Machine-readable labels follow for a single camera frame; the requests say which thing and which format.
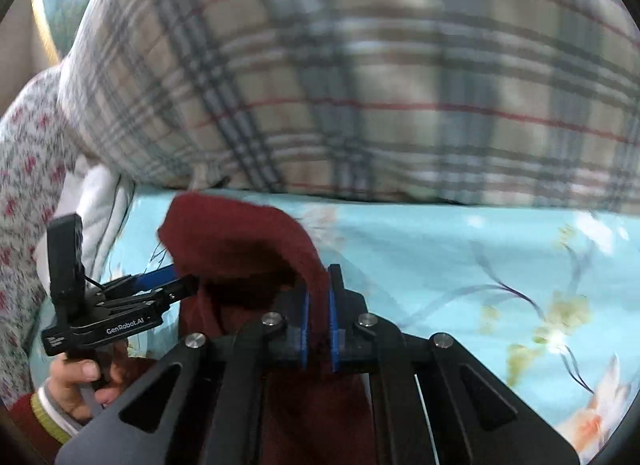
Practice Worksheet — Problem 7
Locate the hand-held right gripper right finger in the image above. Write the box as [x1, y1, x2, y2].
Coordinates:
[327, 263, 581, 465]

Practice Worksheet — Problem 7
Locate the light blue floral bedsheet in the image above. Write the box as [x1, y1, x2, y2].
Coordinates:
[30, 189, 640, 465]

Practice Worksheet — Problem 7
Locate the beige plaid pillow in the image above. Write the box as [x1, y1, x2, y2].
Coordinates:
[57, 0, 640, 217]

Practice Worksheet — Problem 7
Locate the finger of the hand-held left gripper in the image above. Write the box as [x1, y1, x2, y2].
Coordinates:
[92, 265, 181, 298]
[105, 274, 199, 313]

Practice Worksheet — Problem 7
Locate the person's left forearm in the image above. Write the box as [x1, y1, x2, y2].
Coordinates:
[0, 379, 83, 465]

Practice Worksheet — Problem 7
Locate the pink floral quilt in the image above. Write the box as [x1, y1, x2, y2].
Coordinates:
[0, 68, 87, 408]

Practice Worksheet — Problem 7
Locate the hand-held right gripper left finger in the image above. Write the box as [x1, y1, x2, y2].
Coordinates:
[55, 279, 313, 465]

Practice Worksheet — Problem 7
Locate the person's left hand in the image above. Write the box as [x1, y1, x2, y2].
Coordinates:
[49, 340, 132, 422]

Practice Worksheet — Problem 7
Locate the dark red sweater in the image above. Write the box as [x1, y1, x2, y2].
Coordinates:
[124, 192, 382, 465]

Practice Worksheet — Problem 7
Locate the white cloth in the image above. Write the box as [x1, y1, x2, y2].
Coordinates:
[59, 155, 137, 288]

